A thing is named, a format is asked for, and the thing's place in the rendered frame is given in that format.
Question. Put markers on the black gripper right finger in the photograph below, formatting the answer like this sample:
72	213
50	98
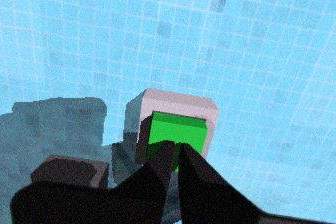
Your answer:
206	197

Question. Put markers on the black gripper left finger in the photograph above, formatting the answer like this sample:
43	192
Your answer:
139	199

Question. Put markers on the green button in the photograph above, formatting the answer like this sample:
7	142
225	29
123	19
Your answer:
177	117

